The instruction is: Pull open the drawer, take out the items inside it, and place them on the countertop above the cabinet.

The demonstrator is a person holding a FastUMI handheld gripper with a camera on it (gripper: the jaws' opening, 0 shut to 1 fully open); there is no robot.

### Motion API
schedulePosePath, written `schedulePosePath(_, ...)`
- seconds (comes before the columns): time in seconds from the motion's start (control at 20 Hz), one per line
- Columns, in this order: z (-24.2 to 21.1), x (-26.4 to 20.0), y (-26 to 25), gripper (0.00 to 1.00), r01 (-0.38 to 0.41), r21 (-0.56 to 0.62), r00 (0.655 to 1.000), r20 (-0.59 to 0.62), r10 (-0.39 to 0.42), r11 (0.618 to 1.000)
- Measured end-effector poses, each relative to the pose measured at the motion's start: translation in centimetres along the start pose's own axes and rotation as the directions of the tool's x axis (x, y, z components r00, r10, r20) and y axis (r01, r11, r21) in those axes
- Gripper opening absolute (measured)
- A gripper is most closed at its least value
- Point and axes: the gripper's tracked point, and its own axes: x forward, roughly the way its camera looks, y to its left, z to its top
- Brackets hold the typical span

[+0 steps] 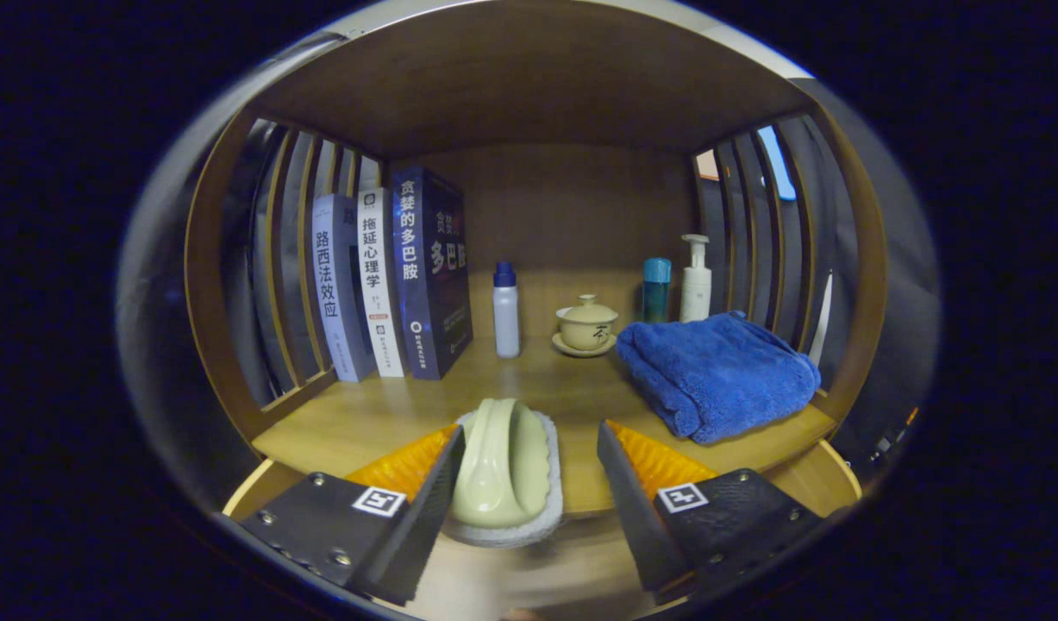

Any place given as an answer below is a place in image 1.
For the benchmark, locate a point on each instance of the wooden drawer with black knob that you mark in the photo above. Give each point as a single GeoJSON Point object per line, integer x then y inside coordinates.
{"type": "Point", "coordinates": [804, 474]}

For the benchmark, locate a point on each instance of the wooden countertop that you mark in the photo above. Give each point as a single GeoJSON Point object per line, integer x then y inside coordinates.
{"type": "Point", "coordinates": [391, 414]}

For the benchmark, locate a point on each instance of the teal bottle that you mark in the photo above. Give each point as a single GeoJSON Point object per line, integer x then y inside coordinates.
{"type": "Point", "coordinates": [656, 293]}

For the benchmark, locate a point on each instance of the pale blue book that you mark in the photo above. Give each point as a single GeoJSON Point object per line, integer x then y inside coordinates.
{"type": "Point", "coordinates": [332, 293]}

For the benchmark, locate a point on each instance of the folded blue towel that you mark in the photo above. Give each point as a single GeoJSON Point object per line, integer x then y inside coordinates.
{"type": "Point", "coordinates": [718, 375]}

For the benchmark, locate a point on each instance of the wooden cabinet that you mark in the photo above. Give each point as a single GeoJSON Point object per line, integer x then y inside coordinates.
{"type": "Point", "coordinates": [528, 86]}

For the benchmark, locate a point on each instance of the white bottle with blue cap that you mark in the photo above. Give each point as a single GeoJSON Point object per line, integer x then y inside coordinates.
{"type": "Point", "coordinates": [506, 319]}

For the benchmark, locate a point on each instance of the pale green scrub brush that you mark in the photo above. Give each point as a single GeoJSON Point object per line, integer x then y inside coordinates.
{"type": "Point", "coordinates": [503, 466]}

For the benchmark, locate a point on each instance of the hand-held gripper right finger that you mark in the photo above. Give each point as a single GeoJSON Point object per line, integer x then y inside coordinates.
{"type": "Point", "coordinates": [636, 517]}

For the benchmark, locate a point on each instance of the cream lidded teacup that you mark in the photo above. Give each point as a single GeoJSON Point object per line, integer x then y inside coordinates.
{"type": "Point", "coordinates": [586, 332]}

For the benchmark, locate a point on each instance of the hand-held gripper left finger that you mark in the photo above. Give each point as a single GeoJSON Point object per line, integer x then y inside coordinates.
{"type": "Point", "coordinates": [429, 526]}

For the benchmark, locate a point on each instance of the white book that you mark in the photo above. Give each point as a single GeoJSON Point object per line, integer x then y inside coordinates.
{"type": "Point", "coordinates": [378, 285]}

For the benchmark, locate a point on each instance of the white pump bottle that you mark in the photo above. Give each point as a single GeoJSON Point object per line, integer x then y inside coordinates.
{"type": "Point", "coordinates": [695, 293]}

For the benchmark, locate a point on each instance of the dark blue book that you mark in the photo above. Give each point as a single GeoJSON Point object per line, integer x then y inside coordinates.
{"type": "Point", "coordinates": [429, 276]}

